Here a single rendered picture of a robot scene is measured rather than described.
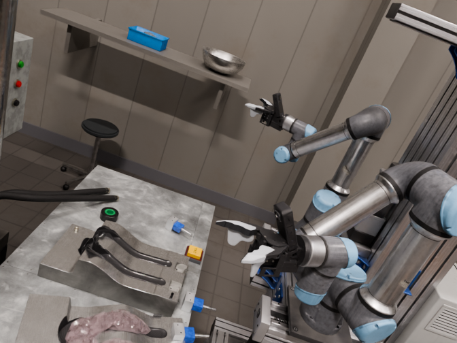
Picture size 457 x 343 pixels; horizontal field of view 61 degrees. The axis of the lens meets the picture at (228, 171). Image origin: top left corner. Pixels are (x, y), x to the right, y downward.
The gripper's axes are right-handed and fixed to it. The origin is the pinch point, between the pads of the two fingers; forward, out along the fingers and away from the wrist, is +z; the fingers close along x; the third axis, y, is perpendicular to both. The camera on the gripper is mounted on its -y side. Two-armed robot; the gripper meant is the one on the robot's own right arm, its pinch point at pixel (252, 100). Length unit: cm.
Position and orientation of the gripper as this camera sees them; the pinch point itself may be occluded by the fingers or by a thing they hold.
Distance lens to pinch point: 196.6
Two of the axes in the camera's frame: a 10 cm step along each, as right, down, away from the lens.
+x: 5.4, -3.3, 7.8
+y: -2.6, 8.1, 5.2
